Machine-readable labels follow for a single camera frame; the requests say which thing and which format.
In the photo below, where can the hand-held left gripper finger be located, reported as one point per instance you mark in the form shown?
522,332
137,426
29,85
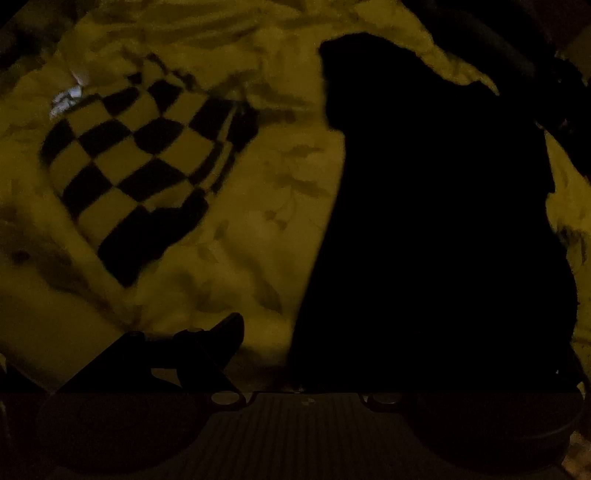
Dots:
217,344

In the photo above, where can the floral bed sheet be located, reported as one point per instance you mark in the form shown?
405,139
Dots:
258,221

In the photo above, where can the dark cloth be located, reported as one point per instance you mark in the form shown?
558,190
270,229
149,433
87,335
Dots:
545,55

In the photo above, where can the black checkered cloth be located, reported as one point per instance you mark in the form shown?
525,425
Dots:
138,170

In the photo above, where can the black garment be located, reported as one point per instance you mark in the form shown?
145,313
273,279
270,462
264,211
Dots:
438,230

